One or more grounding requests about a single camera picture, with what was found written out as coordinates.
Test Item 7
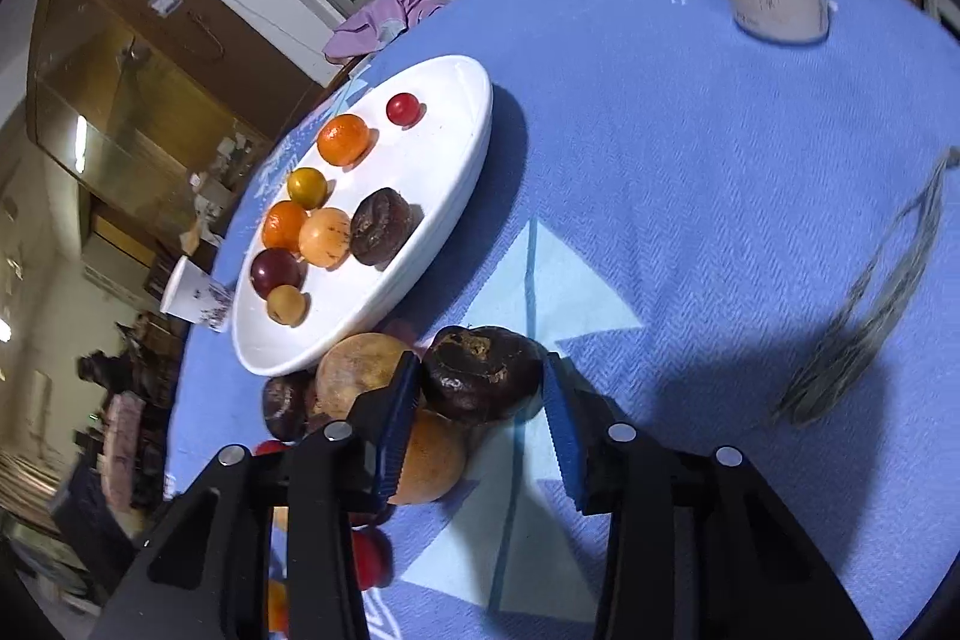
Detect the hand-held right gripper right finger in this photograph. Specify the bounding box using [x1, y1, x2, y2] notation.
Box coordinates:
[541, 351, 875, 640]

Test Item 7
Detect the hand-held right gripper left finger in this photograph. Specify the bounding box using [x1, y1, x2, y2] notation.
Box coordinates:
[88, 351, 422, 640]

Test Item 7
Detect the tan round fruit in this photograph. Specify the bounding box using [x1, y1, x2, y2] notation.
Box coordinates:
[390, 407, 468, 506]
[315, 332, 416, 422]

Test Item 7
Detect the small yellow loquat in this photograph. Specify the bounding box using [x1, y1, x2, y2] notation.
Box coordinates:
[268, 285, 309, 326]

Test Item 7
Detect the dark purple plum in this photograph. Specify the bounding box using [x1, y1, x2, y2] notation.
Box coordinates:
[250, 248, 305, 300]

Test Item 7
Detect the speckled orange fruit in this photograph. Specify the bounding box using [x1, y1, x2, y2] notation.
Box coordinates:
[298, 207, 353, 268]

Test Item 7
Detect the orange tomato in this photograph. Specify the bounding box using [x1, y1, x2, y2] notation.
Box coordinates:
[268, 578, 290, 635]

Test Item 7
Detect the orange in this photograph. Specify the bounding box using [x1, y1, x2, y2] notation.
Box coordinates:
[262, 200, 309, 251]
[317, 114, 371, 166]

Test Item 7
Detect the yellow tomato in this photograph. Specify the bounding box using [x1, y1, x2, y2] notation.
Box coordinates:
[288, 167, 328, 208]

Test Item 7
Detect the white oval plate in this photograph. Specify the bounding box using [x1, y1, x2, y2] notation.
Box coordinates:
[229, 55, 494, 377]

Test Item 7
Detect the white paper cup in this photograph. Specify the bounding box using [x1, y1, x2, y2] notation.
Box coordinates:
[160, 256, 230, 333]

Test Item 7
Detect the purple cloth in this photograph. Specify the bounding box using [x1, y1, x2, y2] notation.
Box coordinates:
[324, 0, 449, 62]

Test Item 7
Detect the wooden glass cabinet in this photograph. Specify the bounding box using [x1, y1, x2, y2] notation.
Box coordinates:
[26, 0, 335, 251]

